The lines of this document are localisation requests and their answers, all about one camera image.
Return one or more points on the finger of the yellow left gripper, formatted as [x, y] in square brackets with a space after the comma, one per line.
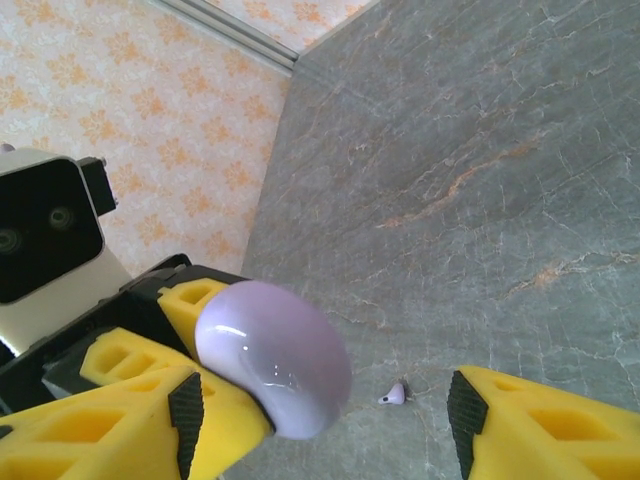
[125, 360]
[192, 300]

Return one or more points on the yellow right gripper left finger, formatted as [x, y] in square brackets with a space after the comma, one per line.
[100, 440]

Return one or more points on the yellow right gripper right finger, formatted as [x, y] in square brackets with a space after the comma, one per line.
[550, 435]

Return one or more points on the purple round earbud case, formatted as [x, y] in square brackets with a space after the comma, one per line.
[280, 350]

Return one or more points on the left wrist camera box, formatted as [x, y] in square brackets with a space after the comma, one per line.
[45, 225]

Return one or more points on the aluminium corner post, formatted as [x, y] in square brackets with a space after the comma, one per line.
[240, 35]

